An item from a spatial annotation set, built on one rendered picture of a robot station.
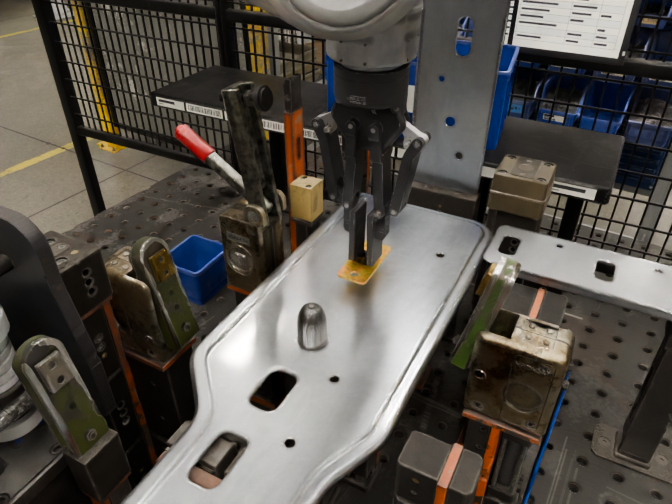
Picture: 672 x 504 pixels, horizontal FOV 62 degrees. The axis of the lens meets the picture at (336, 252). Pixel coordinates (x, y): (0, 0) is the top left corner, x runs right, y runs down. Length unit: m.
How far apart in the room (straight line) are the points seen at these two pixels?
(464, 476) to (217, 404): 0.23
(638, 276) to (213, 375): 0.53
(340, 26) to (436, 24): 0.50
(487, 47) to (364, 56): 0.31
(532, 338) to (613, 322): 0.63
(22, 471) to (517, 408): 0.48
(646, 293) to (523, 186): 0.21
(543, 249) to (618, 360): 0.38
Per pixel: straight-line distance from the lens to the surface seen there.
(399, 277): 0.70
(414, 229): 0.79
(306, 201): 0.76
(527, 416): 0.63
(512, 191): 0.84
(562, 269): 0.76
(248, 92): 0.66
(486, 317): 0.56
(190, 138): 0.74
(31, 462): 0.62
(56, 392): 0.54
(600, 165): 0.98
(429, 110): 0.86
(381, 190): 0.61
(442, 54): 0.83
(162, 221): 1.43
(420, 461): 0.53
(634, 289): 0.76
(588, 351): 1.11
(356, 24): 0.34
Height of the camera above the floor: 1.42
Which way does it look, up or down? 35 degrees down
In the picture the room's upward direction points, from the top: straight up
